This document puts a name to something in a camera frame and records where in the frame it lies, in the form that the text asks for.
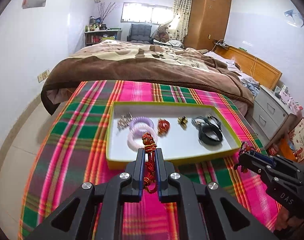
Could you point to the plaid pink and green cloth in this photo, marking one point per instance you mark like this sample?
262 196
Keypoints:
72 150

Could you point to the window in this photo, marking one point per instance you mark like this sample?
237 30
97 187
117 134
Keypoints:
147 12

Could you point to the brown blanket bed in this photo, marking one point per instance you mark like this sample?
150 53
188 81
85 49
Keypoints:
129 67

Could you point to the light blue clothing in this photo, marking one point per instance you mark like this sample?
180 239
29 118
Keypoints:
249 83

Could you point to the white shelf with bottles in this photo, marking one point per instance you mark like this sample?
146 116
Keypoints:
102 36

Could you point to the white tray with yellow-green rim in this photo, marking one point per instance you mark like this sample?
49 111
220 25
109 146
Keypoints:
182 142

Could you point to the grey nightstand with drawers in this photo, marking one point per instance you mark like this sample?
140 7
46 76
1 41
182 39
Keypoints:
274 115

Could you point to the dried branches in vase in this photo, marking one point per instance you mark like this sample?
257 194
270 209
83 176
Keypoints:
105 11

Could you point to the wooden headboard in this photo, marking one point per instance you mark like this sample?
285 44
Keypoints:
254 65

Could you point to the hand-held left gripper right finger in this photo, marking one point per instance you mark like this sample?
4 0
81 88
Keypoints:
159 177

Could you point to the red bead ornament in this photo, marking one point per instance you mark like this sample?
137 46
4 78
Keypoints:
163 126

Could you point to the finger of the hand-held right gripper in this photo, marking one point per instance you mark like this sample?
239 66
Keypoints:
264 158
284 195

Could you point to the wall socket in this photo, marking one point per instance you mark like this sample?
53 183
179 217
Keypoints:
43 76

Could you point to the power strip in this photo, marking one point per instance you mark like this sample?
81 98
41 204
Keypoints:
220 43

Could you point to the patterned curtain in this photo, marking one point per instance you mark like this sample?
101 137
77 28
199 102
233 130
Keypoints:
183 12

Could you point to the wooden wardrobe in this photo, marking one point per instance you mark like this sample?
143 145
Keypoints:
207 20

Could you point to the brown teddy bear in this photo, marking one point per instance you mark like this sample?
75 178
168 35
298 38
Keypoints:
163 33

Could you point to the person's right hand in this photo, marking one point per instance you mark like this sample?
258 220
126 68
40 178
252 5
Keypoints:
286 220

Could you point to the red patterned bag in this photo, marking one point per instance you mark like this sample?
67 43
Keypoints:
301 140

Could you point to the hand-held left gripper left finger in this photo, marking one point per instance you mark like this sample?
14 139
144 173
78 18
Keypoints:
141 170

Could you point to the dark grey armchair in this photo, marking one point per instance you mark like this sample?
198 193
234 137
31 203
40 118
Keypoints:
140 32

